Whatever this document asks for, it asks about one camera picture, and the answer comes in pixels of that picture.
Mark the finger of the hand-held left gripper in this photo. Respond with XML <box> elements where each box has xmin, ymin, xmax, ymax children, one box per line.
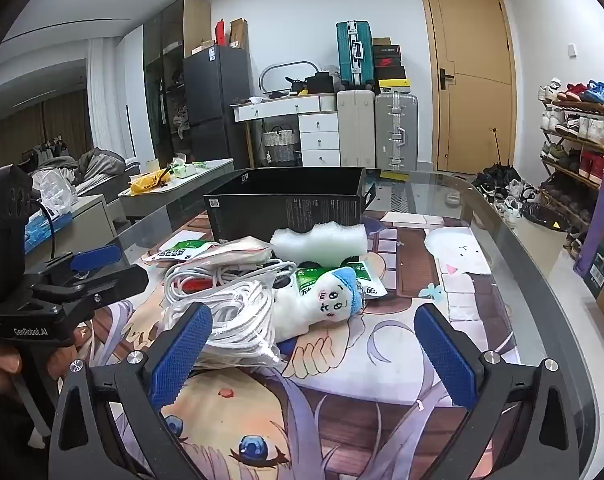
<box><xmin>24</xmin><ymin>244</ymin><xmax>123</xmax><ymax>282</ymax></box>
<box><xmin>29</xmin><ymin>266</ymin><xmax>149</xmax><ymax>312</ymax></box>

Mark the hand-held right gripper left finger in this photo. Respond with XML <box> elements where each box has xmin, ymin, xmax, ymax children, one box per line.
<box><xmin>48</xmin><ymin>301</ymin><xmax>213</xmax><ymax>480</ymax></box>

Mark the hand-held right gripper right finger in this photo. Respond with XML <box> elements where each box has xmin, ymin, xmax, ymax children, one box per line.
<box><xmin>413</xmin><ymin>303</ymin><xmax>585</xmax><ymax>480</ymax></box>

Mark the bag of white rope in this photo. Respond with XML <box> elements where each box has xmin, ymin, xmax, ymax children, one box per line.
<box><xmin>159</xmin><ymin>280</ymin><xmax>283</xmax><ymax>376</ymax></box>

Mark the green white packet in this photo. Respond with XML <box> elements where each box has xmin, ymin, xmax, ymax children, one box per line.
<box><xmin>294</xmin><ymin>257</ymin><xmax>387</xmax><ymax>301</ymax></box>
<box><xmin>142</xmin><ymin>240</ymin><xmax>220</xmax><ymax>265</ymax></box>

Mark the white plush toy blue hat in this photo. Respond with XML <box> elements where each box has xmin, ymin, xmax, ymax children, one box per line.
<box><xmin>274</xmin><ymin>266</ymin><xmax>365</xmax><ymax>346</ymax></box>

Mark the black cardboard box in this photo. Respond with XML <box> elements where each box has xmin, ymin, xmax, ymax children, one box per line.
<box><xmin>203</xmin><ymin>167</ymin><xmax>377</xmax><ymax>243</ymax></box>

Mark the person's left hand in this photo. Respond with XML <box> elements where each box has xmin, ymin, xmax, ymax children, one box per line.
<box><xmin>0</xmin><ymin>327</ymin><xmax>90</xmax><ymax>401</ymax></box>

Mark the blue plastic pack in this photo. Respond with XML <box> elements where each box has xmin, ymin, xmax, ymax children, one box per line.
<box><xmin>24</xmin><ymin>210</ymin><xmax>75</xmax><ymax>253</ymax></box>

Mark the grey side table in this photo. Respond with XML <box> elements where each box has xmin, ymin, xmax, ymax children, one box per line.
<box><xmin>24</xmin><ymin>194</ymin><xmax>120</xmax><ymax>266</ymax></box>

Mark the white plastic bag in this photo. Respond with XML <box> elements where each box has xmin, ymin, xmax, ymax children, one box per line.
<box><xmin>34</xmin><ymin>167</ymin><xmax>77</xmax><ymax>216</ymax></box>

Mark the yellow plastic bag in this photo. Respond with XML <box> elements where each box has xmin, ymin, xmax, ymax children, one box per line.
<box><xmin>130</xmin><ymin>169</ymin><xmax>173</xmax><ymax>196</ymax></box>

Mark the red plastic packet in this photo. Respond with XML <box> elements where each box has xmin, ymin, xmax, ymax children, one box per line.
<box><xmin>174</xmin><ymin>241</ymin><xmax>277</xmax><ymax>295</ymax></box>

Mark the green tissue pack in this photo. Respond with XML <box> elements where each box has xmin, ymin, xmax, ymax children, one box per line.
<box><xmin>169</xmin><ymin>159</ymin><xmax>207</xmax><ymax>178</ymax></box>

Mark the grey coffee table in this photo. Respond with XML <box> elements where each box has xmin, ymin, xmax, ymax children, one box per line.
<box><xmin>118</xmin><ymin>158</ymin><xmax>235</xmax><ymax>221</ymax></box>

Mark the trash bin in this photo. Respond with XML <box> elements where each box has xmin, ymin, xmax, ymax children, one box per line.
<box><xmin>513</xmin><ymin>202</ymin><xmax>569</xmax><ymax>273</ymax></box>

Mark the white curtain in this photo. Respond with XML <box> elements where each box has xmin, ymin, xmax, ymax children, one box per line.
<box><xmin>86</xmin><ymin>35</ymin><xmax>147</xmax><ymax>161</ymax></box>

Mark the pile of shoes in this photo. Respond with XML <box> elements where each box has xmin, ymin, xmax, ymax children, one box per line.
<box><xmin>444</xmin><ymin>162</ymin><xmax>540</xmax><ymax>231</ymax></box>

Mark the black refrigerator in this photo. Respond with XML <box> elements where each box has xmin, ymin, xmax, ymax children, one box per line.
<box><xmin>183</xmin><ymin>44</ymin><xmax>253</xmax><ymax>171</ymax></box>

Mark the woven basket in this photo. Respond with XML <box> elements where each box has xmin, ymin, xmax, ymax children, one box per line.
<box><xmin>262</xmin><ymin>129</ymin><xmax>297</xmax><ymax>163</ymax></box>

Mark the silver suitcase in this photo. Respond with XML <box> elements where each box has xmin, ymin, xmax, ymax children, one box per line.
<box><xmin>374</xmin><ymin>91</ymin><xmax>419</xmax><ymax>171</ymax></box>

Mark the beige suitcase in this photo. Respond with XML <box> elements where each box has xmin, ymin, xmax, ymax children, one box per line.
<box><xmin>336</xmin><ymin>89</ymin><xmax>377</xmax><ymax>168</ymax></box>

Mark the wooden door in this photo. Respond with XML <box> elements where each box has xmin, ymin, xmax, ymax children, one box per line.
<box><xmin>418</xmin><ymin>0</ymin><xmax>517</xmax><ymax>173</ymax></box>

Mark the white dresser with drawers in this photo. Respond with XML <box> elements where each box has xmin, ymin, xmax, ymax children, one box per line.
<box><xmin>232</xmin><ymin>94</ymin><xmax>343</xmax><ymax>167</ymax></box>

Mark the dark open wardrobe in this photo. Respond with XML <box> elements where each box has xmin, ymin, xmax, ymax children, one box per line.
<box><xmin>142</xmin><ymin>0</ymin><xmax>213</xmax><ymax>161</ymax></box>

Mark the flat cardboard box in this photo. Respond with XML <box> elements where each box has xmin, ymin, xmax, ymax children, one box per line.
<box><xmin>229</xmin><ymin>18</ymin><xmax>249</xmax><ymax>51</ymax></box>

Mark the wooden shoe rack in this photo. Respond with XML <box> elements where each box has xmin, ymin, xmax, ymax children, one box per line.
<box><xmin>539</xmin><ymin>95</ymin><xmax>604</xmax><ymax>261</ymax></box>

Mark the black bag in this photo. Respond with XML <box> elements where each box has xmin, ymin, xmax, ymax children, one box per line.
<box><xmin>304</xmin><ymin>72</ymin><xmax>335</xmax><ymax>95</ymax></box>

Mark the shoe rack with shoes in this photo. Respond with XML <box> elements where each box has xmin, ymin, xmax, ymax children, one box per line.
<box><xmin>538</xmin><ymin>77</ymin><xmax>604</xmax><ymax>241</ymax></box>

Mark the teal suitcase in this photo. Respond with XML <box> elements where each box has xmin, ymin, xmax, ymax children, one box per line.
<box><xmin>336</xmin><ymin>21</ymin><xmax>374</xmax><ymax>88</ymax></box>

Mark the white coiled cable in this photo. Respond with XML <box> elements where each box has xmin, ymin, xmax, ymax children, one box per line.
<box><xmin>163</xmin><ymin>257</ymin><xmax>303</xmax><ymax>306</ymax></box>

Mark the white oval frame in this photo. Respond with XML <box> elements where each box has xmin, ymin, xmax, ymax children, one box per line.
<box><xmin>259</xmin><ymin>60</ymin><xmax>320</xmax><ymax>96</ymax></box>

